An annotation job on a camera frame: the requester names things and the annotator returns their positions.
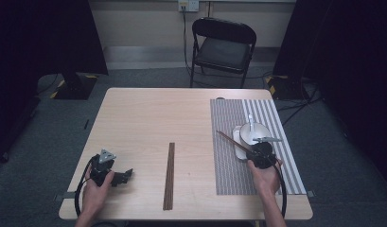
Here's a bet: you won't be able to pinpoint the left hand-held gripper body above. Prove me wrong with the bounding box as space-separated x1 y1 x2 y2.
89 148 117 187

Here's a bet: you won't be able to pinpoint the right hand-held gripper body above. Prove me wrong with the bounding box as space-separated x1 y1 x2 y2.
249 135 283 170

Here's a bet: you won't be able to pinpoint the white square plate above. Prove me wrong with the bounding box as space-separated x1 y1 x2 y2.
231 125 277 162

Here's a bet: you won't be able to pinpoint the single dark chopstick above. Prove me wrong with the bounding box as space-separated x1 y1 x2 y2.
216 130 255 156

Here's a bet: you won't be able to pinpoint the row of brown chopsticks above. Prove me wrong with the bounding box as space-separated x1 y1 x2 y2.
162 142 176 212

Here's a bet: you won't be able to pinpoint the person's right hand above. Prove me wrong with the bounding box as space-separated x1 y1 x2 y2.
246 158 284 199

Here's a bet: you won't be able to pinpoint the person's left hand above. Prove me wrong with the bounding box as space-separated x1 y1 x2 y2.
80 166 115 218

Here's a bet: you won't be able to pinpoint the white bowl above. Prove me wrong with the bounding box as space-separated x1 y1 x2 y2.
238 121 273 148

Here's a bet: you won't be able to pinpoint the white ceramic spoon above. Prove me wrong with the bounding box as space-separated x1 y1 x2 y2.
246 113 258 144

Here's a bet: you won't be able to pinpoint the grey striped placemat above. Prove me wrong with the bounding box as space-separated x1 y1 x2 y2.
209 98 308 196

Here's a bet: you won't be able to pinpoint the black stand base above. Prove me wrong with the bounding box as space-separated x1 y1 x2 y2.
264 75 309 101
49 70 99 101

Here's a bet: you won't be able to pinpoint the black folding chair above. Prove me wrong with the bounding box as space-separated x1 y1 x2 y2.
189 16 258 90

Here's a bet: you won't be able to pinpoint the dark curtain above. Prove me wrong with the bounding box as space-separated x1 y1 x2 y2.
0 0 109 166
272 0 387 188

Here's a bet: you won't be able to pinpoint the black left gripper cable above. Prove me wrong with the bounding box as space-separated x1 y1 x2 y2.
74 154 100 219

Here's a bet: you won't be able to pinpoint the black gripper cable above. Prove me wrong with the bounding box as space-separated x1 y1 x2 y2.
74 154 100 219
269 156 289 219

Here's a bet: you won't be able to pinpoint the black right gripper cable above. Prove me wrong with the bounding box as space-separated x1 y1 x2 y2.
269 156 289 219

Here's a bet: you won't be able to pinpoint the black floor cables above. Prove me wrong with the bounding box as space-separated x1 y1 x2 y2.
275 79 324 127

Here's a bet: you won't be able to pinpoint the black wall socket cable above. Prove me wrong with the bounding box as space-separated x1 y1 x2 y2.
181 5 195 79

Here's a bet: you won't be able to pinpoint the white wall socket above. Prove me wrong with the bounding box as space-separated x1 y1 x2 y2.
177 0 201 13

